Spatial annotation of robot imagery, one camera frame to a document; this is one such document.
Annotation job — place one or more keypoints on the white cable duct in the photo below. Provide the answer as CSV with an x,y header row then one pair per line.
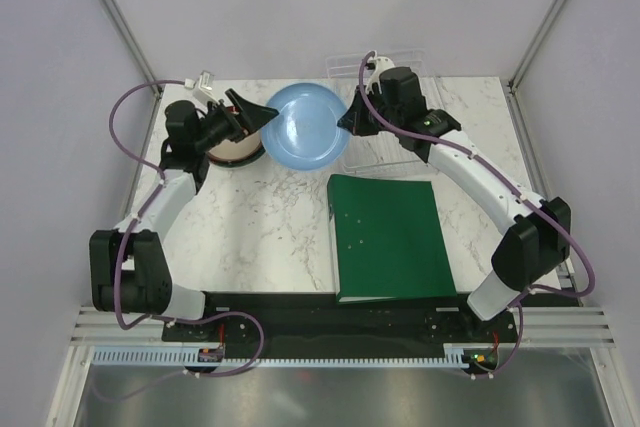
x,y
194,357

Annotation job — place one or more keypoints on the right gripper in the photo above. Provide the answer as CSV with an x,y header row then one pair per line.
x,y
354,121

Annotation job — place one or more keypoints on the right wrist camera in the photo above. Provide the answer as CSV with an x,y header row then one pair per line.
x,y
371,68

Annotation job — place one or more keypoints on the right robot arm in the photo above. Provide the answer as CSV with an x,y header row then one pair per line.
x,y
532,228

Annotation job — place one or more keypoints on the green binder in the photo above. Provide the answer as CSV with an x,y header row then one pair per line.
x,y
386,241

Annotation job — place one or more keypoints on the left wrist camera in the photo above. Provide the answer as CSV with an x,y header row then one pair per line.
x,y
202,88

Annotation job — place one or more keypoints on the red and teal plate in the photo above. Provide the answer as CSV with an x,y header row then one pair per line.
x,y
237,163

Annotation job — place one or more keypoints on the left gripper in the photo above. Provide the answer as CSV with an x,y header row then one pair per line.
x,y
252,116

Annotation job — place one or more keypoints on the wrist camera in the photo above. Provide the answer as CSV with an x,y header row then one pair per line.
x,y
371,68
202,88

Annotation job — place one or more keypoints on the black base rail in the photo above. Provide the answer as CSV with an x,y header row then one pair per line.
x,y
314,324

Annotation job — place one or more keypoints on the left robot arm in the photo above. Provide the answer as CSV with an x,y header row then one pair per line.
x,y
129,269

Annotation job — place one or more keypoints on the blue plate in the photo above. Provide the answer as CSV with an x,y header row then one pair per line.
x,y
305,135

